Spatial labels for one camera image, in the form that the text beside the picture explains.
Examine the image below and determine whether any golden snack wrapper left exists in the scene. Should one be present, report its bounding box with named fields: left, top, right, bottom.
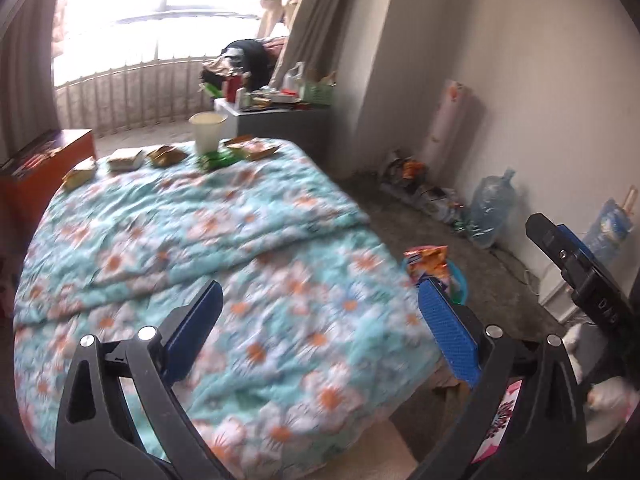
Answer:
left=62, top=156, right=98, bottom=192

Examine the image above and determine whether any metal balcony railing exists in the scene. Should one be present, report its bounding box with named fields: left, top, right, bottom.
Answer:
left=54, top=56, right=210, bottom=134

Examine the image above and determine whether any golden snack wrapper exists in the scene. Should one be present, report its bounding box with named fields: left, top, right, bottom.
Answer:
left=146, top=145, right=189, bottom=168
left=62, top=156, right=98, bottom=192

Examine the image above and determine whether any black clothes pile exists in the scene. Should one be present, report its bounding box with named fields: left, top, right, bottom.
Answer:
left=201, top=37, right=285, bottom=91

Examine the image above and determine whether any golden snack wrapper middle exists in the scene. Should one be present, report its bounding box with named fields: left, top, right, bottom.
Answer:
left=146, top=145, right=189, bottom=168

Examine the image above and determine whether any blue plastic waste basket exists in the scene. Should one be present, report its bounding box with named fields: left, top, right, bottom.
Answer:
left=399, top=257, right=471, bottom=306

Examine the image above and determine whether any white sandwich cake pack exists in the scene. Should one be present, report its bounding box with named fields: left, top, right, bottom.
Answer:
left=107, top=148, right=145, bottom=172

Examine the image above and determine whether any white plastic bag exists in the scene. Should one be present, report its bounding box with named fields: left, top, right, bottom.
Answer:
left=281, top=62, right=305, bottom=94

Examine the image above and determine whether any pink snack bag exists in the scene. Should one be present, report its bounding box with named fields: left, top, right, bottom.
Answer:
left=472, top=379, right=523, bottom=464

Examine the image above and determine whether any grey bedside cabinet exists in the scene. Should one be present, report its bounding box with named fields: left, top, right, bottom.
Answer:
left=215, top=99, right=331, bottom=164

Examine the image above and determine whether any orange chips bag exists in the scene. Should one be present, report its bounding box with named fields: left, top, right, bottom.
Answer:
left=404, top=245, right=450, bottom=288

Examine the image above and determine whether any grey left curtain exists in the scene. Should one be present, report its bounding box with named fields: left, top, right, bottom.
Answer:
left=1, top=0, right=60, bottom=160

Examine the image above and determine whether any grey right curtain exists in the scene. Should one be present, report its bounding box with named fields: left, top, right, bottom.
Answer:
left=270, top=0, right=344, bottom=87

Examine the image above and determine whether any large clear water jug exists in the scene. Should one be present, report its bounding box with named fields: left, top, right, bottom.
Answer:
left=466, top=168, right=516, bottom=249

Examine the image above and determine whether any green plastic basket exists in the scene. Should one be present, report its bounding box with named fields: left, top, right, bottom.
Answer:
left=300, top=81, right=336, bottom=106

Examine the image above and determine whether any grey curtain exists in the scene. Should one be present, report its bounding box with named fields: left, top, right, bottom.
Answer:
left=270, top=0, right=344, bottom=87
left=1, top=0, right=60, bottom=160

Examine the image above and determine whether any floral teal quilt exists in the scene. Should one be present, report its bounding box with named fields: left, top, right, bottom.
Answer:
left=14, top=142, right=440, bottom=479

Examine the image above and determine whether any orange snack wrapper right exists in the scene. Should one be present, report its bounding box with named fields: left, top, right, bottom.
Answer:
left=222, top=136, right=281, bottom=162

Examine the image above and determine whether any white gloved right hand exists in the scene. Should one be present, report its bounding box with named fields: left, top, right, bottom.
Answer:
left=563, top=323, right=639, bottom=438

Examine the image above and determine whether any green snack wrapper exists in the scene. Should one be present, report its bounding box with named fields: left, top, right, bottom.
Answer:
left=198, top=148, right=243, bottom=172

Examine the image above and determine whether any beige hanging garment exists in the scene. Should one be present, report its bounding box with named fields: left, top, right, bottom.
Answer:
left=257, top=0, right=312, bottom=42

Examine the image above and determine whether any red thermos bottle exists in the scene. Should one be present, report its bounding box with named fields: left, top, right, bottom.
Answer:
left=224, top=74, right=243, bottom=104

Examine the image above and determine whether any cables and boxes pile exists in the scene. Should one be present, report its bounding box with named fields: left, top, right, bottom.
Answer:
left=377, top=148, right=467, bottom=226

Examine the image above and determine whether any white paper cup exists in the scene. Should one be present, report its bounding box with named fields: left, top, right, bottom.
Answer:
left=189, top=112, right=227, bottom=155

